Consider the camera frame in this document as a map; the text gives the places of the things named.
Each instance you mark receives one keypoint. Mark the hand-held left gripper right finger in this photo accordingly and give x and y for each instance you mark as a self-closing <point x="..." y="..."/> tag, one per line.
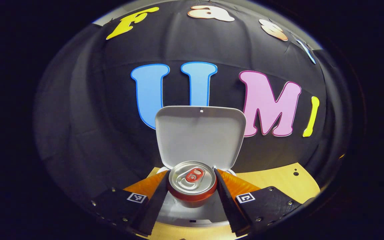
<point x="227" y="203"/>

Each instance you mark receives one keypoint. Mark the red pop can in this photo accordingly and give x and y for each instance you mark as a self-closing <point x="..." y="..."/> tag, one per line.
<point x="192" y="181"/>

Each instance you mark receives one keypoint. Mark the black backdrop cloth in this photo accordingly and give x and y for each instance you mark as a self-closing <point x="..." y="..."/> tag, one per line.
<point x="212" y="43"/>

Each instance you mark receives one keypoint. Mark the wooden desktop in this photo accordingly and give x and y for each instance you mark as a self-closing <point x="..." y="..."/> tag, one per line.
<point x="278" y="181"/>

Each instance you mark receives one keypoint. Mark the white desktop garbage bin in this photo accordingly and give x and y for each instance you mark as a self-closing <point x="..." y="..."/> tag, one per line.
<point x="200" y="133"/>

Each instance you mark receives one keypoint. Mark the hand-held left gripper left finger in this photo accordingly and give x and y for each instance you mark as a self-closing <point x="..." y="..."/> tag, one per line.
<point x="155" y="203"/>

